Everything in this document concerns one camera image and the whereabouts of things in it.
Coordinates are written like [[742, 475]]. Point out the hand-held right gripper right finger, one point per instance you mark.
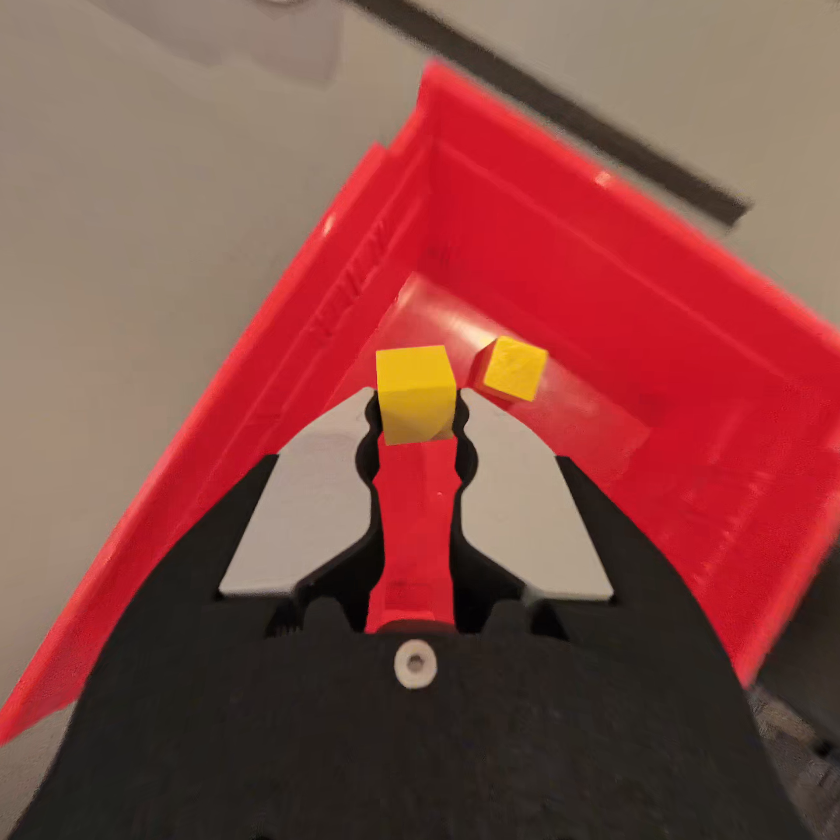
[[532, 525]]

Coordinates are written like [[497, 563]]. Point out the red plastic bin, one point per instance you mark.
[[591, 263]]

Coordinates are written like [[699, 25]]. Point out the grey desk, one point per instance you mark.
[[131, 197]]

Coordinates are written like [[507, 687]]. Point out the yellow wooden block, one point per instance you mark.
[[512, 368], [416, 394]]

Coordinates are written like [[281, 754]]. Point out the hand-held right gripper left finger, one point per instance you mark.
[[295, 525]]

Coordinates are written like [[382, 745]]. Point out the white board stand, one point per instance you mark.
[[223, 33]]

